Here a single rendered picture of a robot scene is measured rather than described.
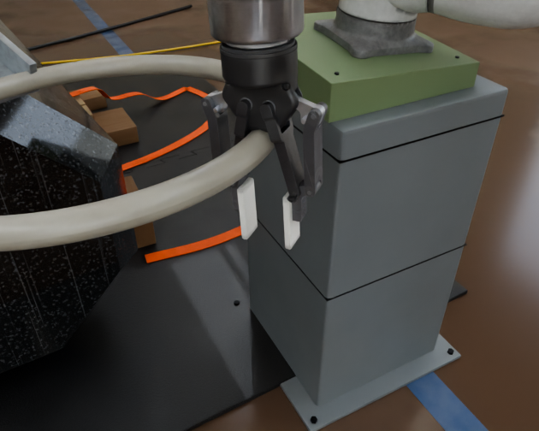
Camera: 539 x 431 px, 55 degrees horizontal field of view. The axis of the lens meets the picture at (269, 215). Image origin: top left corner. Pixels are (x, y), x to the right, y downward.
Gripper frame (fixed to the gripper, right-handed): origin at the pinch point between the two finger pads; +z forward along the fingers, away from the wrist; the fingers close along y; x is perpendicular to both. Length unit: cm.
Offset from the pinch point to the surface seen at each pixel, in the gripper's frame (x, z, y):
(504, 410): -55, 86, -37
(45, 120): -30, 8, 67
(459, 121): -54, 8, -15
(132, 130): -131, 63, 134
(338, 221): -33.6, 22.6, 2.2
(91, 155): -35, 19, 62
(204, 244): -79, 75, 66
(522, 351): -77, 85, -40
